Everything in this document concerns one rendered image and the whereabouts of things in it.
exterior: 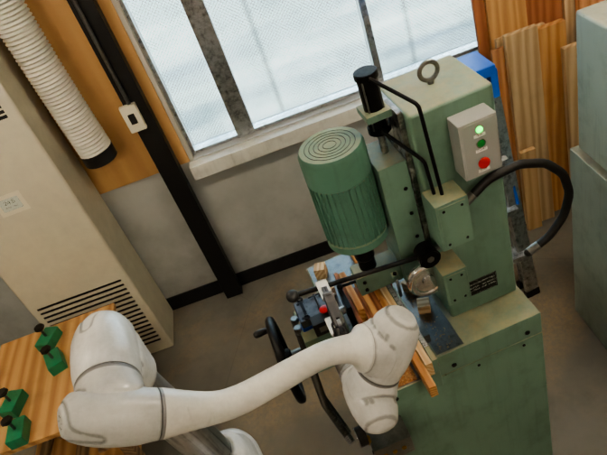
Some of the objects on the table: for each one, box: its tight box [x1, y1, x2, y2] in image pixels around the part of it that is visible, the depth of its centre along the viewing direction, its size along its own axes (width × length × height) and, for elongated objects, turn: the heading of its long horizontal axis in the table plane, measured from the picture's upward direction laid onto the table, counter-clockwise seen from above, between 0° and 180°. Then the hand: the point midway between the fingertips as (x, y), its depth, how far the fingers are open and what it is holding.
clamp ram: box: [338, 290, 358, 328], centre depth 182 cm, size 9×8×9 cm
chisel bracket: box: [350, 249, 404, 296], centre depth 183 cm, size 7×14×8 cm, turn 126°
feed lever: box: [286, 241, 441, 302], centre depth 162 cm, size 5×32×36 cm
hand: (326, 302), depth 165 cm, fingers open, 13 cm apart
